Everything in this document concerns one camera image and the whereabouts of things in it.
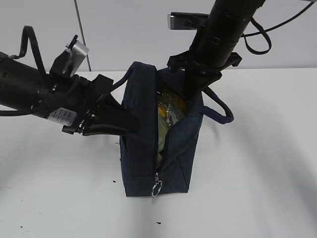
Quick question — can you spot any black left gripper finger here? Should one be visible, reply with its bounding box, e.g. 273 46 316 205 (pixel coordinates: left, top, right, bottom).
82 121 124 136
95 94 140 135

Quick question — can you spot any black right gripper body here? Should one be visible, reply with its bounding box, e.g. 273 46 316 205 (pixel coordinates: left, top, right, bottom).
167 51 242 78

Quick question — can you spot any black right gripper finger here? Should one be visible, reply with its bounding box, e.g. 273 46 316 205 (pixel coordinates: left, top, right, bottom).
202 72 222 90
184 70 205 99

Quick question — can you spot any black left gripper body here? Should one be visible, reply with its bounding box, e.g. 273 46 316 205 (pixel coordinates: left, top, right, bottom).
37 74 114 134

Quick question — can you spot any green lid lunch box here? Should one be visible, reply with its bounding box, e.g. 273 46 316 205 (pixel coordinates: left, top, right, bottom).
156 115 172 168

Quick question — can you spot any dark blue lunch bag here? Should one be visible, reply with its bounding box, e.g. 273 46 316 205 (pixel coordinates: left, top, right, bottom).
117 61 234 197

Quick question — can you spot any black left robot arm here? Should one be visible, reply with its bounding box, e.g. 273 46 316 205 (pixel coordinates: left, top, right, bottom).
0 51 140 136

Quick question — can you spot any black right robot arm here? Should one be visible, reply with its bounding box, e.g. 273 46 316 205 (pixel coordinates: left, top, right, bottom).
167 0 264 98

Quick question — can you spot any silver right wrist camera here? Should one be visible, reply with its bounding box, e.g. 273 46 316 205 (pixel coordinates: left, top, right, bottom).
167 12 209 30

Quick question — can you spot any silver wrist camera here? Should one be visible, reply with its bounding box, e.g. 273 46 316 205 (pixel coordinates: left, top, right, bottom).
167 12 209 30
65 35 89 76

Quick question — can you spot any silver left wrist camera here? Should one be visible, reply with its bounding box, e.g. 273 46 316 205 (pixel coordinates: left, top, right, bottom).
65 35 89 76

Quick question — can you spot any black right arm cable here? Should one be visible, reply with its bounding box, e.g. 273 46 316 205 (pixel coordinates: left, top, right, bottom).
241 0 315 55

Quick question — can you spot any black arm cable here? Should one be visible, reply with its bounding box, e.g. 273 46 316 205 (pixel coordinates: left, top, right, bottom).
241 0 315 55
0 25 82 119

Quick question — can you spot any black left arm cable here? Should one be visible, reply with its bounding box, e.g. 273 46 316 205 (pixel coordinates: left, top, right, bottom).
0 25 82 119

